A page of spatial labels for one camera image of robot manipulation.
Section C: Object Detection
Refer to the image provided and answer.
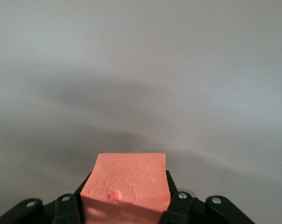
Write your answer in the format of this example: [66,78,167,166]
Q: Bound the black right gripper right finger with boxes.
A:
[160,170,255,224]

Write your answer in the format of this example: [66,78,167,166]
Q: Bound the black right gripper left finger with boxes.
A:
[0,172,94,224]

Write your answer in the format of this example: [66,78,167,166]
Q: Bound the orange foam block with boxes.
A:
[80,153,171,224]

